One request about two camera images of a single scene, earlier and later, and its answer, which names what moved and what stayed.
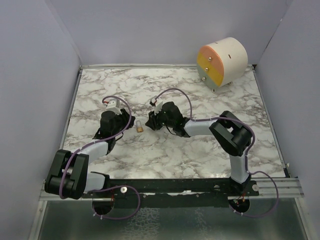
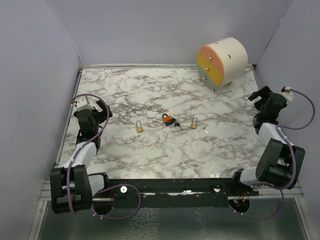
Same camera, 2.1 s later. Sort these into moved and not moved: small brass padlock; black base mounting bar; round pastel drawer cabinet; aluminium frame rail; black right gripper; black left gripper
Moved: black right gripper; black left gripper
Not moved: round pastel drawer cabinet; small brass padlock; black base mounting bar; aluminium frame rail
